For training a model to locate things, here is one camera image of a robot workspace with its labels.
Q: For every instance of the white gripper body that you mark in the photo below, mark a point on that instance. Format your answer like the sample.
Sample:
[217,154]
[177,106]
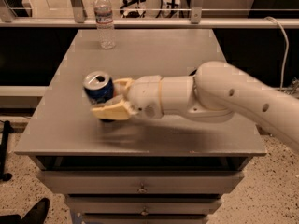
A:
[145,96]

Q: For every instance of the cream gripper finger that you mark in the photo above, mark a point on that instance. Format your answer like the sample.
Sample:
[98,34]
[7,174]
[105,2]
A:
[122,86]
[117,108]

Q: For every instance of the blue pepsi can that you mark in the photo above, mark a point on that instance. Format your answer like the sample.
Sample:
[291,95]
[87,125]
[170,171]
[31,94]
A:
[98,86]

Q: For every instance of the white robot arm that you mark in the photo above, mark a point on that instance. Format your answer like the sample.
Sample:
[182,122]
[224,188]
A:
[213,94]

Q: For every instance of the grey drawer cabinet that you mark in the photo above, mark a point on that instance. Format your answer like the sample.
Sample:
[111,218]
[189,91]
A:
[63,135]

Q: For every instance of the top grey drawer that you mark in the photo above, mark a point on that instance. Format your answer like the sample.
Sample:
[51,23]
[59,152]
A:
[142,182]

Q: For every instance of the grey drawer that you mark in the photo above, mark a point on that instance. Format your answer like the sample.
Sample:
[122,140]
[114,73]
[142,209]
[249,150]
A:
[142,182]
[147,204]
[112,219]

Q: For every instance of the metal railing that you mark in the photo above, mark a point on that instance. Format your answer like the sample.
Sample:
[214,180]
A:
[154,13]

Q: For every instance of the clear plastic water bottle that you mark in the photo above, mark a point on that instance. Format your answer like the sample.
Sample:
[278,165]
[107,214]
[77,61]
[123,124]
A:
[103,13]

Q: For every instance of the middle grey drawer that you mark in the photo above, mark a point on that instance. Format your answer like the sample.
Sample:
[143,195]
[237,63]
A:
[147,204]

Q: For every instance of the black office chair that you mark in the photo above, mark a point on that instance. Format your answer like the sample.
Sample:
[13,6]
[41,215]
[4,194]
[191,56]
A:
[133,0]

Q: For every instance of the bottom grey drawer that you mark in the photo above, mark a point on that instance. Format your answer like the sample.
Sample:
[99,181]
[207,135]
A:
[112,219]

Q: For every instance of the black stand base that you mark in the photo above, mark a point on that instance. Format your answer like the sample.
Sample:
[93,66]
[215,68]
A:
[7,130]

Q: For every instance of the black shoe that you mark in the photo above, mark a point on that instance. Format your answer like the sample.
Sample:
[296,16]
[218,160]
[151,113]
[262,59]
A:
[38,213]

